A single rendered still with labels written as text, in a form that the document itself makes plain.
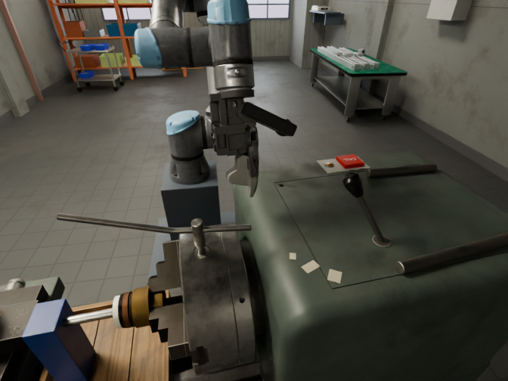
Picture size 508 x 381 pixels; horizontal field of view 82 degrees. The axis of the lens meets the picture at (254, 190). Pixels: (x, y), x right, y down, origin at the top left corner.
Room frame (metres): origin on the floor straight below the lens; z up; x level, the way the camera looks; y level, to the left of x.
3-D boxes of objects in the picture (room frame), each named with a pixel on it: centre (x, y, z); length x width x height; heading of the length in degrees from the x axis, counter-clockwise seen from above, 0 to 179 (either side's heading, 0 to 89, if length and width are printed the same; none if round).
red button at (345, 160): (0.77, -0.28, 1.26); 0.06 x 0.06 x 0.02; 13
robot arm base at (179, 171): (0.97, 0.24, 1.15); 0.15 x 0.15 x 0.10
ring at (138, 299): (0.41, 0.25, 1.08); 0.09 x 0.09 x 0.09; 13
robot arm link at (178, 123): (0.97, 0.24, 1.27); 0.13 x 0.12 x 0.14; 100
